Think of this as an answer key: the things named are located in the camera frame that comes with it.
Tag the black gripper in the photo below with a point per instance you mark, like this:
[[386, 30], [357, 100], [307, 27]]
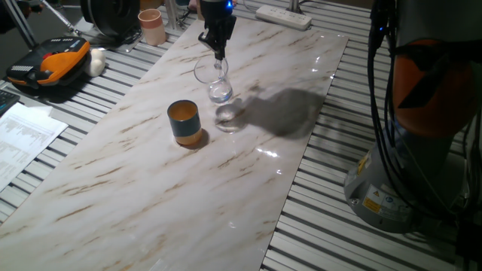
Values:
[[218, 20]]

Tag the clear glass mug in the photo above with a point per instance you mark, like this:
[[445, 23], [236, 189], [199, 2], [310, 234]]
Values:
[[219, 92]]

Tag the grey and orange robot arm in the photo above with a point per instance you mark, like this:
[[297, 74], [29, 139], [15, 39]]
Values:
[[429, 98]]

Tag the pink and beige cup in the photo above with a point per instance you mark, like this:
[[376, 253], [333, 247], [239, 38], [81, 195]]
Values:
[[152, 28]]

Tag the teal and tan cup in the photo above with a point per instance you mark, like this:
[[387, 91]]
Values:
[[184, 126]]

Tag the person's hand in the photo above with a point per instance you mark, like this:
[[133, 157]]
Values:
[[30, 8]]

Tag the brown box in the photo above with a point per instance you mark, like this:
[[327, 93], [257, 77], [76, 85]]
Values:
[[150, 3]]

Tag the white power strip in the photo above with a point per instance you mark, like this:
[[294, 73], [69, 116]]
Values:
[[284, 17]]

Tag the large black round device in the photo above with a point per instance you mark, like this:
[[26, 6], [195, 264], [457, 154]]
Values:
[[113, 17]]

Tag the white round ball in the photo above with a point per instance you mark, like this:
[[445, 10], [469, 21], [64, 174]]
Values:
[[96, 62]]

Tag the white marble pattern board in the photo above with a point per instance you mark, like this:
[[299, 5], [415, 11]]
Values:
[[169, 188]]

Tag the grey metal stand rod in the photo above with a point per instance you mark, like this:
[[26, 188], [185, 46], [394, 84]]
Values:
[[60, 17]]

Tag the orange and black teach pendant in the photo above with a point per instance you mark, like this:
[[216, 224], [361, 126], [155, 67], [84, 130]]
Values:
[[56, 62]]

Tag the white printed paper sheet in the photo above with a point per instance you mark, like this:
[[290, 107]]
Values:
[[22, 139]]

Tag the black keyboard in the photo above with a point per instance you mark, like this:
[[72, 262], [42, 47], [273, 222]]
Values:
[[7, 101]]

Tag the aluminium upright post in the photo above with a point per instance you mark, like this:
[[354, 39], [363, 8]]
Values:
[[171, 15]]

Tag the metal post base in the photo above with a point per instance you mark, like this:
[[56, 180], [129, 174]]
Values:
[[294, 5]]

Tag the aluminium frame leg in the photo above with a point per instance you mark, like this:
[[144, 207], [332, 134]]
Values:
[[20, 24]]

